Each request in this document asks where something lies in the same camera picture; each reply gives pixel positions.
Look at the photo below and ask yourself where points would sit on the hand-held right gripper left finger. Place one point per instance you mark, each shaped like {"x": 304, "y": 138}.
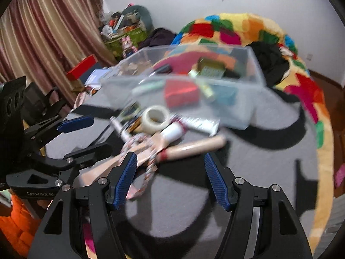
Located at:
{"x": 124, "y": 181}

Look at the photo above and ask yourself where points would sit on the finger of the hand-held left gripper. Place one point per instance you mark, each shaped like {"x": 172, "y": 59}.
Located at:
{"x": 76, "y": 123}
{"x": 89, "y": 153}

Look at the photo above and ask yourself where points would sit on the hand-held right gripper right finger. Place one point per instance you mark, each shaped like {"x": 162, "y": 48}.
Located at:
{"x": 215, "y": 181}

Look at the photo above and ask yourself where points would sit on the wooden rolling pin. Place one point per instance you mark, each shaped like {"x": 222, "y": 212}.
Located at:
{"x": 194, "y": 147}

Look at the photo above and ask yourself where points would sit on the clear plastic storage box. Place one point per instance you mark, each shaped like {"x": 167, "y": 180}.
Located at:
{"x": 186, "y": 86}

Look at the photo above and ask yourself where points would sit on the grey bed sheet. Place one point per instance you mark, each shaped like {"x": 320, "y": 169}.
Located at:
{"x": 188, "y": 194}

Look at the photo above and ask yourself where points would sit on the white paper booklet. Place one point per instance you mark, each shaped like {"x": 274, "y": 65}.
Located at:
{"x": 97, "y": 76}

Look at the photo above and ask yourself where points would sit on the dark flat packet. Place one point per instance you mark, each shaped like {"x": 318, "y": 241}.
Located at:
{"x": 129, "y": 116}

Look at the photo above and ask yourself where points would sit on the flat red box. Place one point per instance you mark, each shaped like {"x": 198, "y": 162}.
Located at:
{"x": 82, "y": 67}

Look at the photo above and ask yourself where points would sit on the silver tube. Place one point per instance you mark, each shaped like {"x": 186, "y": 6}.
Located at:
{"x": 199, "y": 125}

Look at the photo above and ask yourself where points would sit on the clear tape roll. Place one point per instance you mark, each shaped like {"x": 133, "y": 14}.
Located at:
{"x": 155, "y": 118}

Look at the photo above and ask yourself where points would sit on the teal packet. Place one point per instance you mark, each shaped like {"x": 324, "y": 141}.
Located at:
{"x": 225, "y": 95}

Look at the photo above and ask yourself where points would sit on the striped pink curtain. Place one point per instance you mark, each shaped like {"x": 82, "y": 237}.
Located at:
{"x": 45, "y": 32}

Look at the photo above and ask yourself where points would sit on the green box of clutter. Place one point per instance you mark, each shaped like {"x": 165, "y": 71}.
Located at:
{"x": 126, "y": 39}

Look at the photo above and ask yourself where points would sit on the small glass bottle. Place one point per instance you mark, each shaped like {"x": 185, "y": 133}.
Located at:
{"x": 202, "y": 82}

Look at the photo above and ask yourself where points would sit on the orange cloth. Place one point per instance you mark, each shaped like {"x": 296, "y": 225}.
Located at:
{"x": 16, "y": 224}

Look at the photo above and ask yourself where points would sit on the black marker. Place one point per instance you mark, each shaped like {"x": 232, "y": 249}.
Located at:
{"x": 162, "y": 68}

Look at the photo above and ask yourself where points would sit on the dark purple clothing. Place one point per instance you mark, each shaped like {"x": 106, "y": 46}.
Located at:
{"x": 159, "y": 37}

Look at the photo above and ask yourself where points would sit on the pink cloth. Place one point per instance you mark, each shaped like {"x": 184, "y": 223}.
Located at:
{"x": 340, "y": 176}

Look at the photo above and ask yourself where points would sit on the colourful patchwork blanket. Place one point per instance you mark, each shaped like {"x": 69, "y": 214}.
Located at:
{"x": 304, "y": 91}

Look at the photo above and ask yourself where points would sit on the grey round cushion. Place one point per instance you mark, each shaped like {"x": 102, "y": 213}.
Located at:
{"x": 142, "y": 14}

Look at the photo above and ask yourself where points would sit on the black clothing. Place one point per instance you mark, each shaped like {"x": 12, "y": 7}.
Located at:
{"x": 271, "y": 62}

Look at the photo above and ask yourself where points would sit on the wall socket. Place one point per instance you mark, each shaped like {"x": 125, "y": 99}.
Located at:
{"x": 309, "y": 57}

